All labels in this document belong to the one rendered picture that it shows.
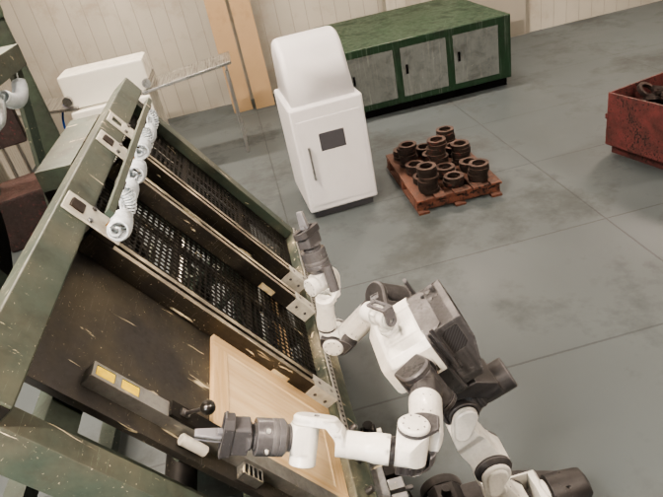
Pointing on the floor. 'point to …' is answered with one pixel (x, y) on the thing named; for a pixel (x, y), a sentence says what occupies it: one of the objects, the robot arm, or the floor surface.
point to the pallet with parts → (441, 172)
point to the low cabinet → (425, 53)
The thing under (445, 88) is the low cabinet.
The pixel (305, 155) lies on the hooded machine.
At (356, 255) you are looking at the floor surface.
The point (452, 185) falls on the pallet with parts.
